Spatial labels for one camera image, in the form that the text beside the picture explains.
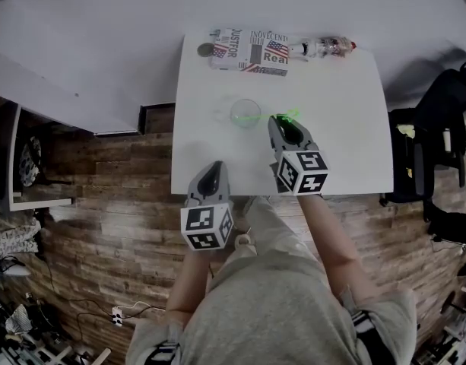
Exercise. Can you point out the clear glass cup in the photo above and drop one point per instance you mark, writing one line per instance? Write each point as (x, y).
(251, 106)

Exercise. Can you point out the patterned round stool cushion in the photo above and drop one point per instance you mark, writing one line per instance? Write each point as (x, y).
(29, 162)

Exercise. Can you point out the person's left forearm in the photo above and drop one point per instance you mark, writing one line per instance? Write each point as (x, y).
(187, 283)

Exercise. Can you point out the white side table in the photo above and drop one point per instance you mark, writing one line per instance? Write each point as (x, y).
(16, 200)

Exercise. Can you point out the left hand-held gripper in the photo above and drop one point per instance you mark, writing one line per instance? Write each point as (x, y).
(202, 223)

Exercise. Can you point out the person's grey shirt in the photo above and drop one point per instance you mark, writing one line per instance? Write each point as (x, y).
(278, 318)

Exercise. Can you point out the printed flag pattern box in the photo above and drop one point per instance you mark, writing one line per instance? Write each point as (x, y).
(251, 53)

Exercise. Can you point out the person's grey trouser leg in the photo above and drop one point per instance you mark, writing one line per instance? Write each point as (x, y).
(274, 230)

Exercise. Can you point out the white power strip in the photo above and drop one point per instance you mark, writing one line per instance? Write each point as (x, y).
(117, 316)

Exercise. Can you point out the clear plastic bottle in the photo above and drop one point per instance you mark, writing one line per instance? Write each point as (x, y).
(324, 47)

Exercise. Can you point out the person's pale shoe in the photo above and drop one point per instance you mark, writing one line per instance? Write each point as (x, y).
(245, 242)

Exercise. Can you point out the round dark lid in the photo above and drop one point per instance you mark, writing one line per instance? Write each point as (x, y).
(205, 50)

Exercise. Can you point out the green plastic stick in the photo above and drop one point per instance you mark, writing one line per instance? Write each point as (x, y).
(255, 118)

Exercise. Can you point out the black office chair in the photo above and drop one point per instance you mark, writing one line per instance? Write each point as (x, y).
(434, 135)

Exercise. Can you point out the person's right forearm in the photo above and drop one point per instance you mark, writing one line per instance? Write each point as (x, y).
(331, 242)

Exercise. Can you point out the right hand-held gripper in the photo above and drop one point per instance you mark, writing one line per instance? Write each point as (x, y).
(301, 173)

